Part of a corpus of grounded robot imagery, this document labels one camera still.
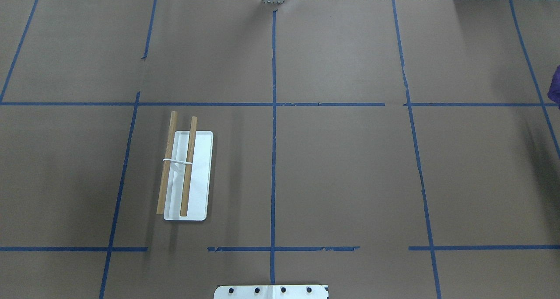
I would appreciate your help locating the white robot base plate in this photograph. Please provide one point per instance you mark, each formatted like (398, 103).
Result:
(271, 292)

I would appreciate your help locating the purple towel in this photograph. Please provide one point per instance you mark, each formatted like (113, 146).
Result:
(554, 88)

